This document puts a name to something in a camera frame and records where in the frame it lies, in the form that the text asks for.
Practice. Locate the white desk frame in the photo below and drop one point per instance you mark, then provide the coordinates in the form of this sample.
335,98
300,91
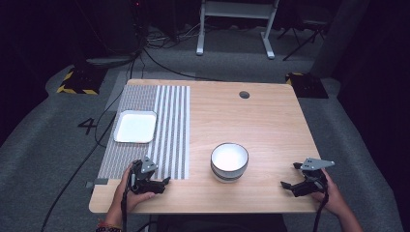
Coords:
237,9

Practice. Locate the dark equipment stand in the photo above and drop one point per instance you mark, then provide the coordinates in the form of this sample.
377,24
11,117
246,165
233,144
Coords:
116,29

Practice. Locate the grey tape piece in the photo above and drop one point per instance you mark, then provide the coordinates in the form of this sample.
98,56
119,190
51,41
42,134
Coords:
96,182

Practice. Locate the person's left hand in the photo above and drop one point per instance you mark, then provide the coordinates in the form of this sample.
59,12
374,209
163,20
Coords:
124,199

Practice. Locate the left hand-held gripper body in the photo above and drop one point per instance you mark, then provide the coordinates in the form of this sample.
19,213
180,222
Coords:
141,183

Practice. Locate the white square plate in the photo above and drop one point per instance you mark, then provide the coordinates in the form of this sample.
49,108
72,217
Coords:
135,127

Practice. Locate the black and yellow floor block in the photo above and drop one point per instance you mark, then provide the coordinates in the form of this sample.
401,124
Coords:
82,82
307,85

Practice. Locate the black tripod stand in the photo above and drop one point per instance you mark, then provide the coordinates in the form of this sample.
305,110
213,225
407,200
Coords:
306,35

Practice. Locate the grey curtain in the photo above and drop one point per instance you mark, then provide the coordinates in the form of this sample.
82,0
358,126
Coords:
341,35

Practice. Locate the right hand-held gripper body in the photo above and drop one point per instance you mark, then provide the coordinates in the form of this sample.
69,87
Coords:
311,185

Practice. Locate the white bowl with dark rim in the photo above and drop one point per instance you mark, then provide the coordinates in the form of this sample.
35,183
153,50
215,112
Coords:
229,159

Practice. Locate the person's right hand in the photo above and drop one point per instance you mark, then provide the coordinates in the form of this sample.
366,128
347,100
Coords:
333,201

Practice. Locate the grey striped placemat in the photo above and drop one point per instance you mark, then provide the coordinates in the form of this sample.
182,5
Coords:
170,129

